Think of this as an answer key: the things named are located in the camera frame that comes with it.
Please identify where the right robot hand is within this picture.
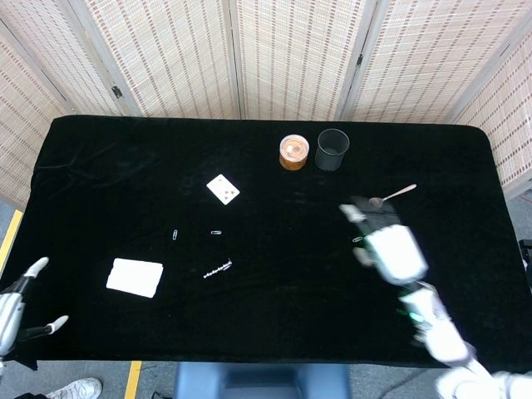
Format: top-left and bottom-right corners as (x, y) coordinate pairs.
(339, 195), (429, 286)

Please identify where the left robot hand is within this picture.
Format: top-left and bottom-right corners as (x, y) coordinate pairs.
(0, 256), (70, 358)

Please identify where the small corkscrew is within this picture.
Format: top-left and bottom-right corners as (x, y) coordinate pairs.
(202, 259), (234, 279)

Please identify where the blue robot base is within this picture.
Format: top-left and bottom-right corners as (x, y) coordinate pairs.
(173, 362), (352, 399)

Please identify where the silver metal spoon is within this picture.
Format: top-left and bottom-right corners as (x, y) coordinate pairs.
(368, 184), (417, 209)

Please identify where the white sneaker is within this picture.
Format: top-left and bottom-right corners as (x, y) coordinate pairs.
(44, 377), (103, 399)

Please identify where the black mesh pen holder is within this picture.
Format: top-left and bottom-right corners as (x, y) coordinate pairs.
(316, 128), (350, 171)

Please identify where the white paper pad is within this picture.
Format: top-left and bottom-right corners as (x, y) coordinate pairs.
(106, 257), (165, 298)

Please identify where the clear jar of rubber bands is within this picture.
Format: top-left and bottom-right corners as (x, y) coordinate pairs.
(278, 133), (311, 170)

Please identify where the black velvet table cloth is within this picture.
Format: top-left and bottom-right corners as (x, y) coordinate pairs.
(0, 115), (532, 375)

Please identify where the woven bamboo screen panel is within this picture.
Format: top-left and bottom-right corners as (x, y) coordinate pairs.
(228, 0), (375, 121)
(0, 0), (126, 117)
(340, 0), (532, 124)
(68, 0), (242, 120)
(0, 20), (70, 209)
(452, 32), (532, 200)

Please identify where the white playing card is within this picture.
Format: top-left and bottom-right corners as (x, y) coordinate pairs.
(205, 174), (242, 206)

